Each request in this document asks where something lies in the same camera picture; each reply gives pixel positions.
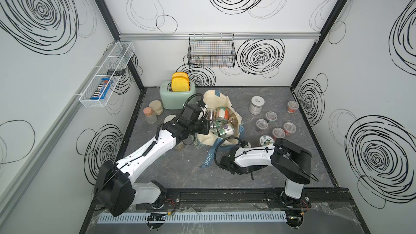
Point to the blue candy packet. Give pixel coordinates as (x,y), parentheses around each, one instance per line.
(102,89)

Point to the cream canvas bag blue handles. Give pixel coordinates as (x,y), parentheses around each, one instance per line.
(224,122)

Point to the green bottle in bag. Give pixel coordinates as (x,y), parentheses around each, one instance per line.
(227,130)

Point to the silver label jar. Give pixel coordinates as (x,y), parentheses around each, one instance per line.
(256,105)

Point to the black corner frame post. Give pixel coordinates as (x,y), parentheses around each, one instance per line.
(334,14)
(112,27)

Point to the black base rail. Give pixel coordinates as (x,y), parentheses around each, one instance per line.
(175,197)

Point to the black corner frame post left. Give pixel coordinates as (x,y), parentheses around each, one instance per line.
(112,27)

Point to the black wire wall basket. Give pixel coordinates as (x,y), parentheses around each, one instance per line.
(211,53)

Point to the yellow toast slice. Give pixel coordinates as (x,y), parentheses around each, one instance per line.
(180,84)
(180,74)

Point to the white wire wall shelf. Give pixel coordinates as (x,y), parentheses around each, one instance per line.
(117,56)

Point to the sunflower label tall jar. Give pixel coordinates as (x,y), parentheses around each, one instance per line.
(170,118)

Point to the grey wall rail back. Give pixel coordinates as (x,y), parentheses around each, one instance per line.
(220,36)

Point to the black corner frame post right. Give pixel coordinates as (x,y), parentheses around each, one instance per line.
(334,14)

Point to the red bee label seed jar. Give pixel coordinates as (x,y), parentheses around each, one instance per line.
(293,106)

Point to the yellow toast slice front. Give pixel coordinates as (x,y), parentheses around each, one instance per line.
(180,84)

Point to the pink lid small jar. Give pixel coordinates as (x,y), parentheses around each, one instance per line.
(150,116)

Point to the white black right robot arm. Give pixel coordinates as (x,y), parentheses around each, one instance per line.
(292,160)

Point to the grey wall rail left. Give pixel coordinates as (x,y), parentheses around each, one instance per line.
(23,149)

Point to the white slotted cable duct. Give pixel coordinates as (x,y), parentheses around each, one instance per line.
(194,217)

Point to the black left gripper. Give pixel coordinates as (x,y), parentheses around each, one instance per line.
(206,124)

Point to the black small box on shelf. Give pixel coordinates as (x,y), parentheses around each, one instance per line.
(116,72)

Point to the dark label small jar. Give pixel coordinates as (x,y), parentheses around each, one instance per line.
(211,114)

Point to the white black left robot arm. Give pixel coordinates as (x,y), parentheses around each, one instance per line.
(116,186)

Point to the mint green toaster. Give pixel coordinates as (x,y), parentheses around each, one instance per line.
(174,100)

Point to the white orange label jar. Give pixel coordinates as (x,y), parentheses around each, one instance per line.
(222,113)

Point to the large radish label seed jar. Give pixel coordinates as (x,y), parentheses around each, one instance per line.
(266,140)

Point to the grey wall rail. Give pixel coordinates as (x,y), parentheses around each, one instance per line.
(220,36)
(23,149)

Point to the yellow toast slice back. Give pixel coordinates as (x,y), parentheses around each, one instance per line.
(180,74)

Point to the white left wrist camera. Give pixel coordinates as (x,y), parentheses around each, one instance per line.
(202,105)

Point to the beige lid jar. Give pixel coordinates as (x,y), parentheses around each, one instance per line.
(157,107)

